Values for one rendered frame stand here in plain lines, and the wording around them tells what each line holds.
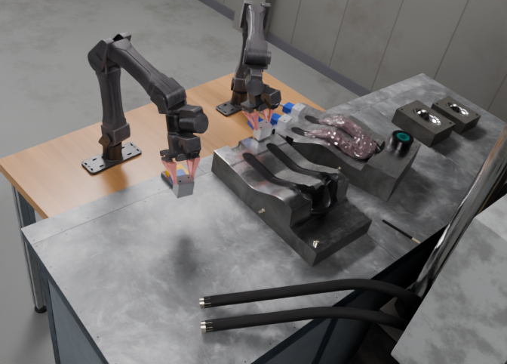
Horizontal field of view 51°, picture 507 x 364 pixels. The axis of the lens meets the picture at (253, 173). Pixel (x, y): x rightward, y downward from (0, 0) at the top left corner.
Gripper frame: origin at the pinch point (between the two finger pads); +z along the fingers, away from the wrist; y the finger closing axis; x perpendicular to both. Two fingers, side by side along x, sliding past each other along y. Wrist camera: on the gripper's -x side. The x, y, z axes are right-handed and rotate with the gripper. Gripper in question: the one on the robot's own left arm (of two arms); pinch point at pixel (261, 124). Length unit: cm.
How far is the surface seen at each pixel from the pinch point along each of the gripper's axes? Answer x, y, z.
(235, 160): -4.5, -15.8, 5.2
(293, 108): 11.7, 24.2, 6.1
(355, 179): -22.7, 20.1, 23.8
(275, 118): 10.8, 14.2, 6.3
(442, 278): -96, -35, -11
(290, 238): -32.6, -19.3, 21.4
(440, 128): -20, 72, 26
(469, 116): -20, 94, 30
